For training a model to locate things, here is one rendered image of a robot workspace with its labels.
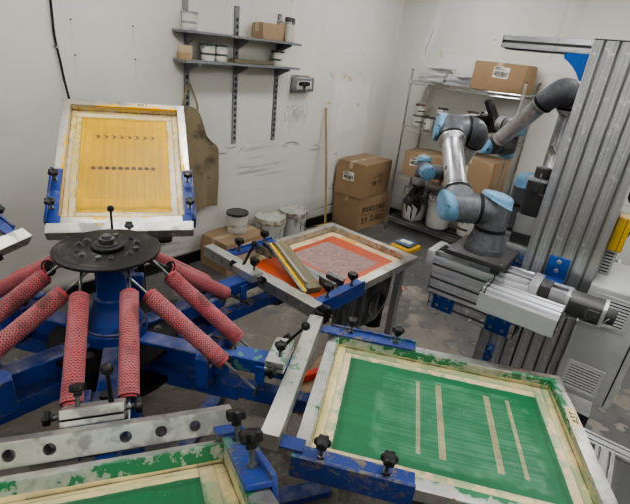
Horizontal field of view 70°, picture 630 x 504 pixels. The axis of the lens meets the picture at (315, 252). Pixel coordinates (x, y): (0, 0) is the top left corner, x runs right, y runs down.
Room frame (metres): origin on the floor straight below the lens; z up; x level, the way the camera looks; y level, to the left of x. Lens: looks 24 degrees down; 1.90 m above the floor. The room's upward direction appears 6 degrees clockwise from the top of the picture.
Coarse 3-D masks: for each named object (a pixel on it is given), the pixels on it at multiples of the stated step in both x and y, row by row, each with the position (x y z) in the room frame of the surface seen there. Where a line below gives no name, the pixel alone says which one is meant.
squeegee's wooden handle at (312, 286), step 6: (282, 246) 1.92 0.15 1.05; (288, 246) 1.94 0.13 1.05; (288, 252) 1.88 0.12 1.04; (294, 252) 1.90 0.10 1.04; (294, 258) 1.85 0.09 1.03; (294, 264) 1.80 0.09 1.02; (300, 264) 1.81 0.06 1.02; (300, 270) 1.77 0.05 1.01; (306, 270) 1.78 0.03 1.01; (306, 276) 1.73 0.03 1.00; (312, 276) 1.75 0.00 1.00; (312, 282) 1.70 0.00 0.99; (306, 288) 1.66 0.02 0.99; (312, 288) 1.66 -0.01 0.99; (318, 288) 1.68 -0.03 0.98
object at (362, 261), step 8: (360, 248) 2.23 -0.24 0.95; (344, 256) 2.10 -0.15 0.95; (352, 256) 2.11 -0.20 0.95; (360, 256) 2.12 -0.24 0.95; (368, 256) 2.13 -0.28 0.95; (376, 256) 2.14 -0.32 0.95; (320, 264) 1.97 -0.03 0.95; (328, 264) 1.98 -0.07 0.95; (336, 264) 1.99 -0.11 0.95; (344, 264) 2.00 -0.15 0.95; (352, 264) 2.01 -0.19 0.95; (360, 264) 2.02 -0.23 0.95; (368, 264) 2.03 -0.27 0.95; (376, 264) 2.04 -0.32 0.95; (384, 264) 2.05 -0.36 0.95; (336, 272) 1.90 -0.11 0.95; (344, 272) 1.91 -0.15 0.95; (360, 272) 1.93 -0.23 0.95; (368, 272) 1.94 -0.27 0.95; (288, 280) 1.77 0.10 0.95; (296, 288) 1.70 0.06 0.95; (312, 296) 1.65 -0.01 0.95
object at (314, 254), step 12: (324, 240) 2.28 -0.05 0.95; (336, 240) 2.30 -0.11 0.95; (300, 252) 2.09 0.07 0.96; (312, 252) 2.10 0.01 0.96; (324, 252) 2.12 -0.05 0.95; (336, 252) 2.14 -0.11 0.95; (348, 252) 2.15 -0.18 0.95; (264, 264) 1.90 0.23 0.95; (276, 264) 1.92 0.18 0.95; (312, 264) 1.96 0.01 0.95; (276, 276) 1.79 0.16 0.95; (288, 276) 1.81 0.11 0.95
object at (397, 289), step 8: (400, 248) 2.31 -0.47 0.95; (408, 248) 2.30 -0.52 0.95; (416, 248) 2.33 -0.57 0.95; (400, 272) 2.34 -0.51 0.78; (400, 280) 2.34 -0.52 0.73; (392, 288) 2.36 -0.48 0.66; (400, 288) 2.35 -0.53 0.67; (392, 296) 2.35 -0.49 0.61; (392, 304) 2.34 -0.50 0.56; (392, 312) 2.34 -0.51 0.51; (392, 320) 2.34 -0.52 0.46
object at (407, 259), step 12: (324, 228) 2.38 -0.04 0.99; (336, 228) 2.42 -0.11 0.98; (276, 240) 2.13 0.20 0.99; (288, 240) 2.15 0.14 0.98; (300, 240) 2.23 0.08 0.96; (360, 240) 2.31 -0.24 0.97; (372, 240) 2.27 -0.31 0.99; (252, 252) 1.96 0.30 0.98; (384, 252) 2.20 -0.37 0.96; (396, 252) 2.16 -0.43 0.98; (396, 264) 1.99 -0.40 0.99; (408, 264) 2.05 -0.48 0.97; (372, 276) 1.83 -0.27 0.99; (384, 276) 1.88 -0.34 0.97
